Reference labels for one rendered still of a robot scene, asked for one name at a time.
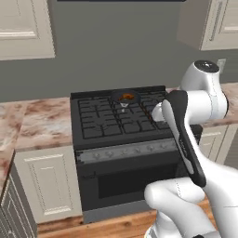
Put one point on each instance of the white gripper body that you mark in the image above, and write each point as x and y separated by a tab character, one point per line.
157	113

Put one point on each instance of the cream base cupboard door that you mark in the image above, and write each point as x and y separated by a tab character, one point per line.
214	145
46	182

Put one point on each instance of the black oven door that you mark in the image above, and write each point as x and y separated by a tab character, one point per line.
124	186

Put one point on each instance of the black stove hob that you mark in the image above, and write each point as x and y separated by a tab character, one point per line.
102	124

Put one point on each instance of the white wall socket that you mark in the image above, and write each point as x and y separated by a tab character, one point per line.
221	65

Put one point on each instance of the brown chicken piece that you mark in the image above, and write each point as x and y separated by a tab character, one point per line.
126	97

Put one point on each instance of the grey stove control panel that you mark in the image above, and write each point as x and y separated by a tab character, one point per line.
130	152

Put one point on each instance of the grey base cupboard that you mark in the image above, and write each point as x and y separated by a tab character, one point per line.
15	210

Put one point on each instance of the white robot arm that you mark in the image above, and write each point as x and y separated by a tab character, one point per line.
217	192

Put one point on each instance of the cream wall cupboard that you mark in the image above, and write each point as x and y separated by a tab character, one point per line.
192	24

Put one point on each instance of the cream wall cupboard door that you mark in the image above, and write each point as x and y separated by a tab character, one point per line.
24	28

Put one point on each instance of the black frying pan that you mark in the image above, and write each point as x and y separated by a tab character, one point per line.
115	98

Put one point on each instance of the dark range hood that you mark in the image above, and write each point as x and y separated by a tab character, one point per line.
121	0

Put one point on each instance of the grey stove knob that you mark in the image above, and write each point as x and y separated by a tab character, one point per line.
137	150
109	154
151	148
97	155
124	152

